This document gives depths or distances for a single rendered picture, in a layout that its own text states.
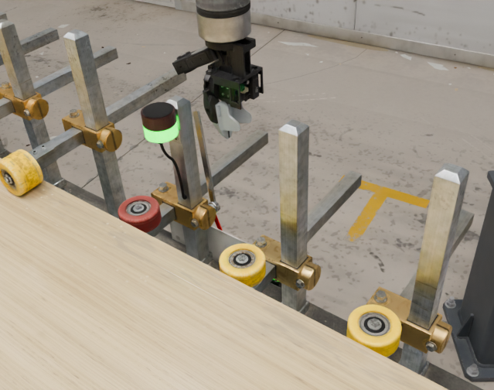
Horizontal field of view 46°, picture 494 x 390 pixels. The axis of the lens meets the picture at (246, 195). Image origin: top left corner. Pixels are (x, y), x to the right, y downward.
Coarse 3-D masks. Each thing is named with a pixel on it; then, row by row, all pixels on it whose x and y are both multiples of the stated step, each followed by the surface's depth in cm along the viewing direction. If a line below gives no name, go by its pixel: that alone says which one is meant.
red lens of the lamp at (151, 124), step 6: (156, 102) 104; (174, 108) 102; (174, 114) 101; (144, 120) 101; (150, 120) 100; (156, 120) 100; (162, 120) 100; (168, 120) 100; (174, 120) 102; (144, 126) 102; (150, 126) 101; (156, 126) 100; (162, 126) 101; (168, 126) 101
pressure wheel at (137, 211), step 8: (128, 200) 115; (136, 200) 115; (144, 200) 115; (152, 200) 114; (120, 208) 113; (128, 208) 113; (136, 208) 112; (144, 208) 113; (152, 208) 112; (120, 216) 111; (128, 216) 111; (136, 216) 111; (144, 216) 111; (152, 216) 111; (160, 216) 114; (136, 224) 110; (144, 224) 111; (152, 224) 112
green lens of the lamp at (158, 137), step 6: (174, 126) 102; (150, 132) 102; (156, 132) 101; (162, 132) 101; (168, 132) 102; (174, 132) 103; (150, 138) 102; (156, 138) 102; (162, 138) 102; (168, 138) 102; (174, 138) 103
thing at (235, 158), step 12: (264, 132) 140; (240, 144) 137; (252, 144) 137; (264, 144) 141; (228, 156) 133; (240, 156) 134; (216, 168) 130; (228, 168) 131; (204, 180) 126; (216, 180) 129; (204, 192) 127; (168, 216) 119; (156, 228) 117
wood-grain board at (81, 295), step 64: (0, 192) 120; (64, 192) 119; (0, 256) 105; (64, 256) 104; (128, 256) 103; (0, 320) 93; (64, 320) 93; (128, 320) 92; (192, 320) 91; (256, 320) 91; (0, 384) 84; (64, 384) 83; (128, 384) 83; (192, 384) 82; (256, 384) 82; (320, 384) 81; (384, 384) 81
